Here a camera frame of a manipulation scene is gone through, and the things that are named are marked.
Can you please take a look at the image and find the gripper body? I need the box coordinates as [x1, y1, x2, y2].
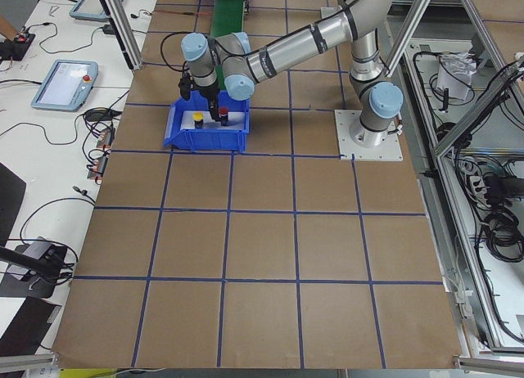
[194, 81, 219, 102]

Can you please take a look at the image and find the red push button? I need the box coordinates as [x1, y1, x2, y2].
[219, 106, 228, 126]

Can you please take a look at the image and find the yellow push button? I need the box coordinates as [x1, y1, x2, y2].
[192, 111, 204, 129]

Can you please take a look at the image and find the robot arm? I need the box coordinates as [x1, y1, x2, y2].
[179, 0, 404, 148]

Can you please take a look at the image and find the white foam pad left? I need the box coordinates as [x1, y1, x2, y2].
[180, 110, 246, 130]

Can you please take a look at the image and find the left blue bin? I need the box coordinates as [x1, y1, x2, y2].
[163, 90, 250, 152]

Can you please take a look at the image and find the green conveyor belt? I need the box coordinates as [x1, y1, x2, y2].
[210, 0, 245, 38]

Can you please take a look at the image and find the black power adapter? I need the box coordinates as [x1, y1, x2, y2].
[102, 24, 115, 35]

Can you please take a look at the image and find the near teach pendant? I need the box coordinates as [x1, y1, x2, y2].
[31, 60, 98, 112]

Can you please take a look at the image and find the teach pendant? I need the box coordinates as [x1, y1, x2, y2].
[31, 60, 98, 112]
[69, 0, 108, 24]

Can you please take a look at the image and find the far teach pendant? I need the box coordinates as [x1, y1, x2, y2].
[69, 0, 108, 24]

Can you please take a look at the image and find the black monitor stand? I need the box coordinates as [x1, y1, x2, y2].
[1, 237, 67, 299]

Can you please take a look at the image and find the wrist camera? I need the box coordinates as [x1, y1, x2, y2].
[178, 71, 193, 101]

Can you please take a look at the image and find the aluminium frame post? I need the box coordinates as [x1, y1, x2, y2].
[99, 0, 142, 71]

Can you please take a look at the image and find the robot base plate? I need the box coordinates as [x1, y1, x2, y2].
[334, 110, 404, 162]

